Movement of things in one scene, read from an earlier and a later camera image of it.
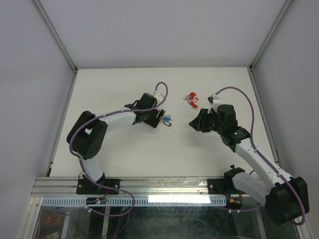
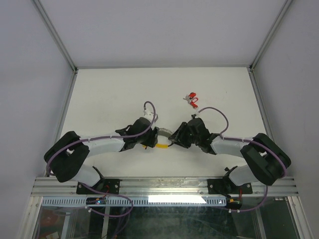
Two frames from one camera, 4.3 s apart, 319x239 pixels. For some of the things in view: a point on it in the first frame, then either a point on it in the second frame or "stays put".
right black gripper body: (208, 121) -> (185, 137)
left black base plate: (86, 186) stays put
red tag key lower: (194, 105) stays put
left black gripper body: (153, 117) -> (149, 138)
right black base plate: (222, 186) stays put
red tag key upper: (192, 95) stays put
